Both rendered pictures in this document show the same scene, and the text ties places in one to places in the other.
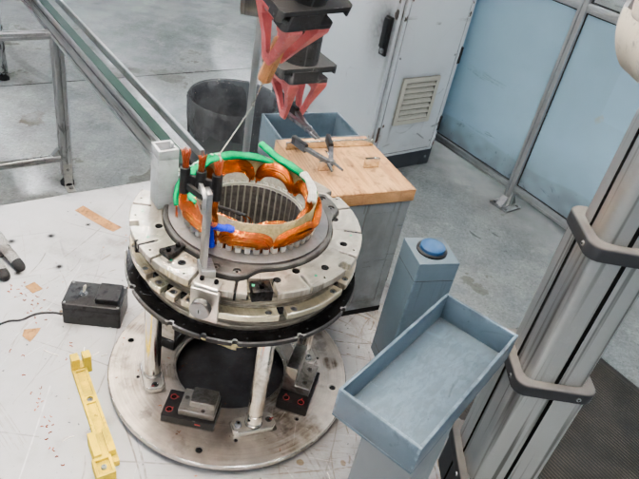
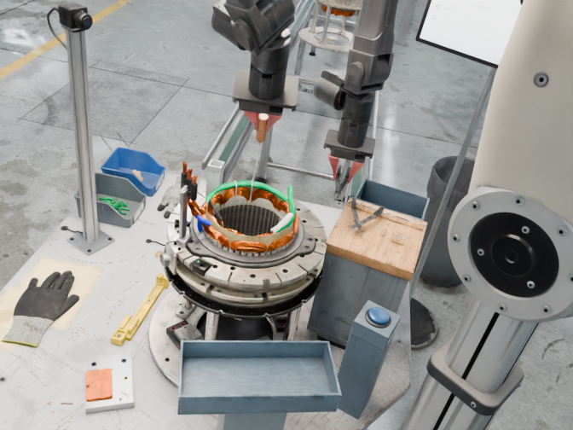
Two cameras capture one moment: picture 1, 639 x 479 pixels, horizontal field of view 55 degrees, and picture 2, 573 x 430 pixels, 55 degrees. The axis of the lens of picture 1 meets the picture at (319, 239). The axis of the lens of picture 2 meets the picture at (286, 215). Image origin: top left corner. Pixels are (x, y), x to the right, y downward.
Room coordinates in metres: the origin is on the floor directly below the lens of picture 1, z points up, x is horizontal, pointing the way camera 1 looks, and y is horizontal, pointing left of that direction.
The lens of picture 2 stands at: (0.13, -0.57, 1.77)
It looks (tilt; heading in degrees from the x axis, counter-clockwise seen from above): 35 degrees down; 45
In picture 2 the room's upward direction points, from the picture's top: 10 degrees clockwise
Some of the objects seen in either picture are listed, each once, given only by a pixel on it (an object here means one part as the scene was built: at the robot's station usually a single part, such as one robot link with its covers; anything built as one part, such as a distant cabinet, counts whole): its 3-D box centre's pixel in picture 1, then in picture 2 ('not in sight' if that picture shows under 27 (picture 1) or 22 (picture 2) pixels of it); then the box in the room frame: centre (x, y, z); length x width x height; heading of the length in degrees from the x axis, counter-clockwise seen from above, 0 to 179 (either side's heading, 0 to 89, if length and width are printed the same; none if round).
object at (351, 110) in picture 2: not in sight; (355, 104); (0.94, 0.09, 1.33); 0.07 x 0.06 x 0.07; 94
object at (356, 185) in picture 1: (342, 169); (378, 235); (0.99, -0.02, 1.05); 0.20 x 0.19 x 0.02; 30
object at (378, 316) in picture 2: (433, 246); (379, 316); (0.82, -0.18, 1.04); 0.04 x 0.04 x 0.01
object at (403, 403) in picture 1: (406, 433); (250, 420); (0.54, -0.17, 0.92); 0.25 x 0.11 x 0.28; 148
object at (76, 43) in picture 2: not in sight; (83, 148); (0.57, 0.58, 1.07); 0.03 x 0.03 x 0.57; 16
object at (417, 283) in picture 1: (411, 309); (362, 362); (0.82, -0.18, 0.91); 0.07 x 0.07 x 0.25; 21
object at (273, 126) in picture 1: (300, 186); (378, 243); (1.12, 0.06, 0.92); 0.17 x 0.11 x 0.28; 120
